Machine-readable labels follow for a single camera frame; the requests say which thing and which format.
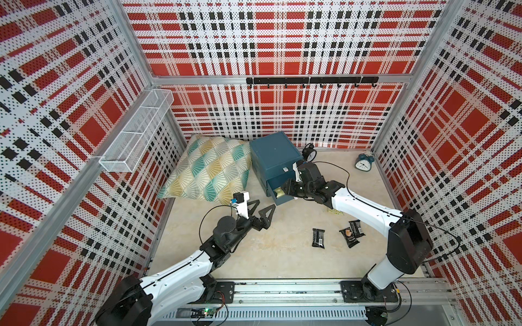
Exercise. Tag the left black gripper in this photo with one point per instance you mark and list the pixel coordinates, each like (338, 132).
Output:
(264, 223)

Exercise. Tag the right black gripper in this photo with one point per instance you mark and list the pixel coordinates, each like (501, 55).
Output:
(289, 187)

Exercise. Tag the teal drawer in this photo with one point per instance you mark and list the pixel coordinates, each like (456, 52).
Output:
(278, 196)

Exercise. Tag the teal drawer cabinet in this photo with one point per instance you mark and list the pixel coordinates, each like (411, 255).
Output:
(273, 157)

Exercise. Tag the green cookie packet pair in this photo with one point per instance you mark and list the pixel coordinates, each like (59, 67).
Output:
(335, 212)

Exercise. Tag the black cookie packet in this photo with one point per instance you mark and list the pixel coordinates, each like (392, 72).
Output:
(356, 227)
(318, 238)
(349, 237)

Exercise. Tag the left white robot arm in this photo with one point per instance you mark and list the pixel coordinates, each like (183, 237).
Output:
(143, 301)

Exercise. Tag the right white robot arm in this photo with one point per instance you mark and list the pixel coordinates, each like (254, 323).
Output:
(408, 240)

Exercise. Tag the black alarm clock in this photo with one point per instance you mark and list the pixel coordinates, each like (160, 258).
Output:
(309, 152)

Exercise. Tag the patterned green yellow pillow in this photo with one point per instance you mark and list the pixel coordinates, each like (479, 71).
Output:
(211, 169)

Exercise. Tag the teal alarm clock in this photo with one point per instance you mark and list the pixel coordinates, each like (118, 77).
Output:
(364, 162)

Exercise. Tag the green circuit board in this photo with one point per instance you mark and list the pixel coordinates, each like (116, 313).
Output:
(203, 313)

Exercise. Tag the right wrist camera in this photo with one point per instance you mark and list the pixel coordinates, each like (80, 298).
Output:
(295, 167)

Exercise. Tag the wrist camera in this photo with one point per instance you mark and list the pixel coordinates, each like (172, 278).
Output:
(239, 202)
(295, 167)

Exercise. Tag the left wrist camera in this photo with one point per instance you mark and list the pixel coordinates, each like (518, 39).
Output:
(239, 202)

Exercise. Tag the black wall hook rail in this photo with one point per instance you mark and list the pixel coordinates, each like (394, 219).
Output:
(286, 81)

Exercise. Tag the white wire mesh basket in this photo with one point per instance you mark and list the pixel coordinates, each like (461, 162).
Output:
(129, 146)

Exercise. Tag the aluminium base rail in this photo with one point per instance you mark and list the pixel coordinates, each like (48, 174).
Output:
(411, 301)

